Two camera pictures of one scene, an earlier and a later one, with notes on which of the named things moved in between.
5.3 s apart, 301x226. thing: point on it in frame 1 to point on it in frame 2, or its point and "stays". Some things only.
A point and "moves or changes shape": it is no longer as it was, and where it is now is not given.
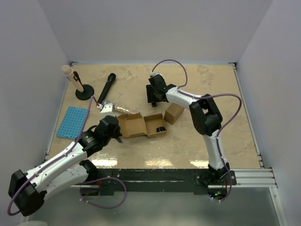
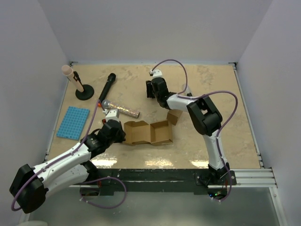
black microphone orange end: x=111 y=78 stays
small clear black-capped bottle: x=160 y=129 moves or changes shape
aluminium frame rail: x=263 y=177 stays
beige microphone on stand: x=67 y=70 stays
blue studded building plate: x=72 y=124 stays
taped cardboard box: x=135 y=125 moves or changes shape
